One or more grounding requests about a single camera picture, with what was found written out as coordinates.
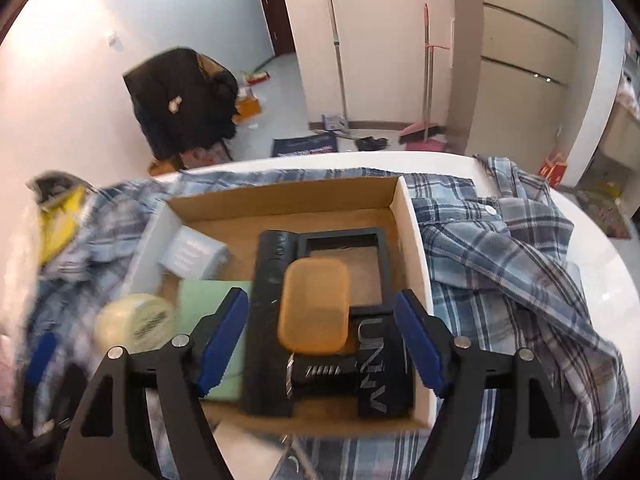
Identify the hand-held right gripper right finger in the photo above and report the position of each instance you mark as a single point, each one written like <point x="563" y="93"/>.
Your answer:
<point x="420" y="342"/>

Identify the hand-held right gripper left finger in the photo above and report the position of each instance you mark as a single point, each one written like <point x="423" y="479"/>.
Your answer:
<point x="222" y="340"/>

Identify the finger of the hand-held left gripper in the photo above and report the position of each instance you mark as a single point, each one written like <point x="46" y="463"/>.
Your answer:
<point x="40" y="355"/>

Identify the black UNV device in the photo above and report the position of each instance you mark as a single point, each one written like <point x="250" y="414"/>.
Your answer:
<point x="377" y="360"/>

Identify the pale green packet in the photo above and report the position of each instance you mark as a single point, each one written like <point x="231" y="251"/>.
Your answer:
<point x="197" y="295"/>

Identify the black remote control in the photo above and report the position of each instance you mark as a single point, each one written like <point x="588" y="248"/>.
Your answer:
<point x="267" y="285"/>

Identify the black rectangular frame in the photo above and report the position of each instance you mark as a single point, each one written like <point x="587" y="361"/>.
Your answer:
<point x="384" y="275"/>

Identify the cream tape roll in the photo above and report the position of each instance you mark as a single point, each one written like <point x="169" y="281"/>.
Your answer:
<point x="135" y="322"/>

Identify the grey small packet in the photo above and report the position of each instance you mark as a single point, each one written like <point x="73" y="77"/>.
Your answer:
<point x="192" y="255"/>

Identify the orange plastic soap box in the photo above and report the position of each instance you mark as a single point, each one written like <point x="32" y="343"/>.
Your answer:
<point x="312" y="305"/>

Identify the black clip with metal spring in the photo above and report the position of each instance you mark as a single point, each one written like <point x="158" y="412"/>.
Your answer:
<point x="320" y="375"/>

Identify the cardboard box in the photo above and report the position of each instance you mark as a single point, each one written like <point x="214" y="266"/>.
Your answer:
<point x="300" y="210"/>

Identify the light blue plaid shirt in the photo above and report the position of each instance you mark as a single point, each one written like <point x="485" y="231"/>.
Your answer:
<point x="500" y="270"/>

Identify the yellow box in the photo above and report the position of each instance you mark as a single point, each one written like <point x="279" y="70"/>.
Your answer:
<point x="60" y="225"/>

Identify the dark blue plaid cloth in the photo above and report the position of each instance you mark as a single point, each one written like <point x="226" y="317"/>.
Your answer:
<point x="110" y="230"/>

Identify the grey pouch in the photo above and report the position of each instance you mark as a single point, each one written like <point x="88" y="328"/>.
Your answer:
<point x="55" y="182"/>

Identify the pink dustpan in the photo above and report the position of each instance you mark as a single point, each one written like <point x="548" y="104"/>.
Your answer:
<point x="425" y="146"/>

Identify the black slipper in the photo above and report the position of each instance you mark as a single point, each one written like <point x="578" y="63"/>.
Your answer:
<point x="372" y="142"/>

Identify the blue doormat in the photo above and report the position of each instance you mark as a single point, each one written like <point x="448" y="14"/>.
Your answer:
<point x="305" y="146"/>

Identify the red carton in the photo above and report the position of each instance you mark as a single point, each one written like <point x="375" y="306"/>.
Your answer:
<point x="555" y="167"/>

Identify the orange floor box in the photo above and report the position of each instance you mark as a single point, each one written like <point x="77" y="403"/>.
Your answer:
<point x="247" y="107"/>

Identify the small blue white box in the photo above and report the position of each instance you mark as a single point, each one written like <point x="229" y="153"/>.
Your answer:
<point x="332" y="121"/>

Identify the chair with black jacket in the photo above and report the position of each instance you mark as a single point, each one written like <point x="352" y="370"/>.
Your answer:
<point x="175" y="105"/>

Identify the red snack packet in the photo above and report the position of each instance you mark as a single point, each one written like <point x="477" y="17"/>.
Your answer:
<point x="257" y="77"/>

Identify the tan bag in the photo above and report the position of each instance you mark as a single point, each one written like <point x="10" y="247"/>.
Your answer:
<point x="207" y="65"/>

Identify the pink broom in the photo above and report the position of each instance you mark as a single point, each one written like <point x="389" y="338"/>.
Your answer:
<point x="425" y="60"/>

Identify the beige sink cabinet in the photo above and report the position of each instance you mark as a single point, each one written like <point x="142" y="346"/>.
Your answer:
<point x="622" y="132"/>

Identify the beige refrigerator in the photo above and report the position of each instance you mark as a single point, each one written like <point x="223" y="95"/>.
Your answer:
<point x="525" y="35"/>

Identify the plastic bag on counter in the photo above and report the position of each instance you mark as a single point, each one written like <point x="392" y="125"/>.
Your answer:
<point x="631" y="85"/>

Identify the dark wooden door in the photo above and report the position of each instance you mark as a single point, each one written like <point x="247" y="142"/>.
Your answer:
<point x="272" y="5"/>

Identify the white wall switch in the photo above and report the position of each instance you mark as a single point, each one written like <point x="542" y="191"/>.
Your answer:
<point x="114" y="40"/>

